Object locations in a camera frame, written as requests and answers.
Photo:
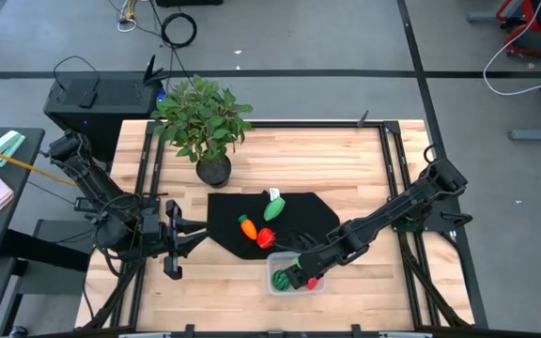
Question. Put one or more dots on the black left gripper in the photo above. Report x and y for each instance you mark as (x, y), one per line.
(158, 232)

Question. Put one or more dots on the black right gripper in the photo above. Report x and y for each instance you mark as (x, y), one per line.
(319, 263)

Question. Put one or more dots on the pink-red strawberry toy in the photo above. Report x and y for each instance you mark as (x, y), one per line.
(312, 283)

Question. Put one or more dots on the green striped watermelon toy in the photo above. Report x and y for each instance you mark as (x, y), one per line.
(280, 281)

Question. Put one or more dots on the orange carrot toy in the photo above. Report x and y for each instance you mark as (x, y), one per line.
(249, 229)

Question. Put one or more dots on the red tomato toy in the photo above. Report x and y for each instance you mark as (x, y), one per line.
(266, 238)

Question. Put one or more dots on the green vegetable toy orange end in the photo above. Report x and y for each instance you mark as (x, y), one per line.
(274, 209)

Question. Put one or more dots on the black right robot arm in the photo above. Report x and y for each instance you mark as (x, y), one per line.
(392, 211)

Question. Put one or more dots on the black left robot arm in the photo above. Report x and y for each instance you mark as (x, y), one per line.
(92, 183)

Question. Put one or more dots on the clear plastic tupperware container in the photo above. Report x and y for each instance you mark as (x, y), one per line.
(275, 263)

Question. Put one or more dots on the black cloth mat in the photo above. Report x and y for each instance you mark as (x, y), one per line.
(308, 211)

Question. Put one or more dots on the small black power box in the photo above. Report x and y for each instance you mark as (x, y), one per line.
(85, 204)

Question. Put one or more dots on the potted green leafy plant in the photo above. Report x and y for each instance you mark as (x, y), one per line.
(202, 122)

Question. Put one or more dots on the black computer tower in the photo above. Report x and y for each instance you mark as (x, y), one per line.
(111, 108)

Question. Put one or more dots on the black wifi antenna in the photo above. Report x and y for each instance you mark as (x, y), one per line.
(150, 70)

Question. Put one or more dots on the small black box on tower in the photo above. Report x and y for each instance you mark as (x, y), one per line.
(86, 98)

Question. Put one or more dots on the mint green stapler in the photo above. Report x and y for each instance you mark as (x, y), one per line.
(4, 147)

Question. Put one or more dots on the grey metal furniture foot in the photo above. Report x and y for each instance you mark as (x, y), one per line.
(538, 134)

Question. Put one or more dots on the red and black chair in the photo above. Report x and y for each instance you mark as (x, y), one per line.
(531, 47)

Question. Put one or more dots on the black metal table frame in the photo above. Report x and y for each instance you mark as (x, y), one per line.
(308, 125)

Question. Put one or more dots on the small black bracket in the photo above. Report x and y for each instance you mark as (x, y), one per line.
(363, 119)

